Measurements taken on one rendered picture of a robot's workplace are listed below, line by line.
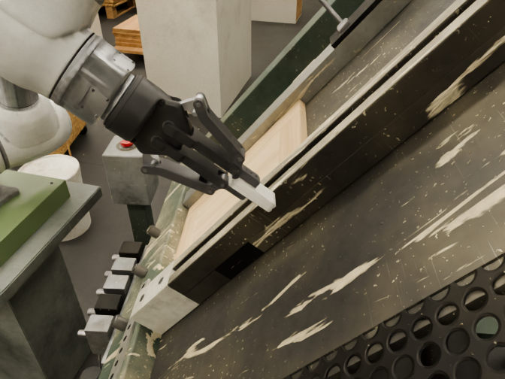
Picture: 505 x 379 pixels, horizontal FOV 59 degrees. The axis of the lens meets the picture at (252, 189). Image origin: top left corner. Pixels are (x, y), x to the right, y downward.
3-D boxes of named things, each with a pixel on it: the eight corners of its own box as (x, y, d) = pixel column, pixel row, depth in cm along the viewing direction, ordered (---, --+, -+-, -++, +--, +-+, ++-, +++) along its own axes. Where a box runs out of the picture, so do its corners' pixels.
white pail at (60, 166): (60, 203, 260) (37, 132, 232) (106, 211, 254) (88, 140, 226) (25, 238, 235) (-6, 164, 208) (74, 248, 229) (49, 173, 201)
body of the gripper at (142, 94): (90, 137, 50) (159, 180, 54) (129, 82, 47) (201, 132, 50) (108, 110, 56) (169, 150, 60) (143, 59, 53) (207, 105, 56)
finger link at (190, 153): (155, 136, 52) (149, 144, 53) (228, 188, 56) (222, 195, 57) (161, 122, 55) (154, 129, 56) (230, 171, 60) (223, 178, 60)
